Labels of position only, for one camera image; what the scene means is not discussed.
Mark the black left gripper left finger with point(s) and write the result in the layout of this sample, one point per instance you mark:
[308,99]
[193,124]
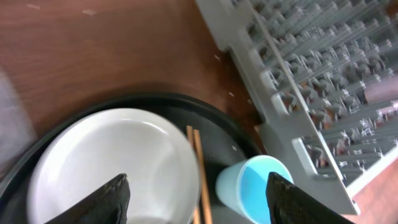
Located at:
[107,204]

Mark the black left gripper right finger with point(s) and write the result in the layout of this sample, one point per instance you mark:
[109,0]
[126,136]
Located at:
[288,204]

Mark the light blue cup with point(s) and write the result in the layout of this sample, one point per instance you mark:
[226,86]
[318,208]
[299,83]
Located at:
[242,187]

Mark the pink cup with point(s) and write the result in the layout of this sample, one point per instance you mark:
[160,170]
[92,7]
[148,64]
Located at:
[385,90]

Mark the grey dishwasher rack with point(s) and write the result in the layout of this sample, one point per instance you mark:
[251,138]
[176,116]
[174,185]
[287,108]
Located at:
[307,65]

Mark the white plate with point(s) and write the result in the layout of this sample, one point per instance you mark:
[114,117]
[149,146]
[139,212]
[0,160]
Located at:
[148,148]

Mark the wooden chopstick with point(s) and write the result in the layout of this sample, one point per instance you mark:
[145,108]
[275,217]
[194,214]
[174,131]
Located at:
[194,178]
[205,198]

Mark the round black tray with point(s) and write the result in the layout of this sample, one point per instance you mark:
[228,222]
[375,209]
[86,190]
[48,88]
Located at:
[223,141]

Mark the clear plastic bin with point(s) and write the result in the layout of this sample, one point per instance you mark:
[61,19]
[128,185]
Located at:
[17,132]

